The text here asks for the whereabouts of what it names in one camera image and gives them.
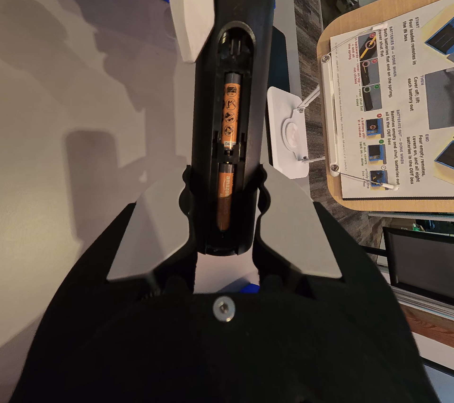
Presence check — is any black remote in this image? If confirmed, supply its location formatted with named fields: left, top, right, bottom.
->
left=191, top=0, right=279, bottom=256

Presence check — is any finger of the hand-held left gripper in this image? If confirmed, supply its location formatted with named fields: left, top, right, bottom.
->
left=166, top=0, right=221, bottom=63

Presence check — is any orange black aaa battery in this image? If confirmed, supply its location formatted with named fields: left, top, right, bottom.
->
left=217, top=162, right=237, bottom=232
left=222, top=71, right=242, bottom=160

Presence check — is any wooden board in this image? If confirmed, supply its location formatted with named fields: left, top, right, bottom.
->
left=317, top=0, right=454, bottom=214

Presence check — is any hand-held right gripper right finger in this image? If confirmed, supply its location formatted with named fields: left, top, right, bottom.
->
left=253, top=165, right=343, bottom=279

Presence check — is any wire sheet clip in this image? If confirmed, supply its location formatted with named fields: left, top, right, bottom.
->
left=321, top=22, right=388, bottom=64
left=330, top=163, right=398, bottom=191

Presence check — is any white board stand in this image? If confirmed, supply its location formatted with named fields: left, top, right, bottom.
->
left=266, top=52, right=343, bottom=179

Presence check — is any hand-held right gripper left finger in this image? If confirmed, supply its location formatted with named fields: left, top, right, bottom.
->
left=106, top=164, right=198, bottom=281

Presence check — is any black monitor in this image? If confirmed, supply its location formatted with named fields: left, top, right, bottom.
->
left=382, top=226, right=454, bottom=307

